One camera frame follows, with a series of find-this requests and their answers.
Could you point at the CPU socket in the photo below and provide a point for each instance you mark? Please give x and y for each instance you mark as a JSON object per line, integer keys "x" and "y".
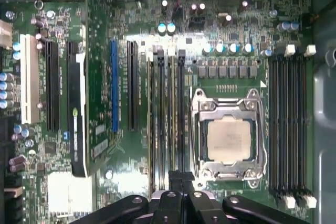
{"x": 204, "y": 140}

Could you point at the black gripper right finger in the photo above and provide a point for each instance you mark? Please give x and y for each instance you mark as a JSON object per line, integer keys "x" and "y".
{"x": 202, "y": 208}

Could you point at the RAM slot with white latches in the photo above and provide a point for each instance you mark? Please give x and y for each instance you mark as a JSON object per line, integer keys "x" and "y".
{"x": 302, "y": 129}
{"x": 149, "y": 55}
{"x": 282, "y": 129}
{"x": 172, "y": 51}

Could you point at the black graphics card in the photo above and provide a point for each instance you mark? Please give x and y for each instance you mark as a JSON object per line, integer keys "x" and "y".
{"x": 78, "y": 129}

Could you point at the blue top capacitor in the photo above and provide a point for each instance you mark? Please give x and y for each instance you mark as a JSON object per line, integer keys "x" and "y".
{"x": 294, "y": 26}
{"x": 162, "y": 28}
{"x": 207, "y": 48}
{"x": 171, "y": 28}
{"x": 220, "y": 48}
{"x": 248, "y": 48}
{"x": 233, "y": 48}
{"x": 282, "y": 26}

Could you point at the metal locking lever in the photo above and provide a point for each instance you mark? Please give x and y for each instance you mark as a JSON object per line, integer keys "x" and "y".
{"x": 265, "y": 140}
{"x": 192, "y": 134}

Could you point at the black expansion slot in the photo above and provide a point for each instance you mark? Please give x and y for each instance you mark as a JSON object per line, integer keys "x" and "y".
{"x": 132, "y": 90}
{"x": 72, "y": 48}
{"x": 52, "y": 90}

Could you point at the blue expansion slot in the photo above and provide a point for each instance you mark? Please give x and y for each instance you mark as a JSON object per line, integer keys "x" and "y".
{"x": 114, "y": 90}

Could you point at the metal socket cover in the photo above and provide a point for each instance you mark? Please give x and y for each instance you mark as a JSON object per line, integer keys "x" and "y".
{"x": 227, "y": 168}

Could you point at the green motherboard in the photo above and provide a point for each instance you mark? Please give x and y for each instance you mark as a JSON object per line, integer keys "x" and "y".
{"x": 126, "y": 155}

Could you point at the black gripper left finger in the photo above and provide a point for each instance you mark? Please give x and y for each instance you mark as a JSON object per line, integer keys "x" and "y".
{"x": 168, "y": 208}

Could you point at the black fan connector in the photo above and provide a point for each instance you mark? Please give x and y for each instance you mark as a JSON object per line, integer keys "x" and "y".
{"x": 198, "y": 22}

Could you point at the silver chipset heat sink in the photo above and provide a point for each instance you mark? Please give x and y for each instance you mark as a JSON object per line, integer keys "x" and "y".
{"x": 68, "y": 195}

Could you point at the silver CPU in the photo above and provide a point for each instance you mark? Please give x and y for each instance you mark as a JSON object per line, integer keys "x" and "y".
{"x": 228, "y": 140}

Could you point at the white expansion slot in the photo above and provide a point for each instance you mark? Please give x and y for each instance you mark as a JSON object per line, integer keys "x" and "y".
{"x": 29, "y": 82}

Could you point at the grey square inductor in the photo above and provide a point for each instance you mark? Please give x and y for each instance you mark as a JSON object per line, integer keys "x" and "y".
{"x": 233, "y": 72}
{"x": 222, "y": 72}
{"x": 253, "y": 72}
{"x": 202, "y": 72}
{"x": 212, "y": 72}
{"x": 243, "y": 72}

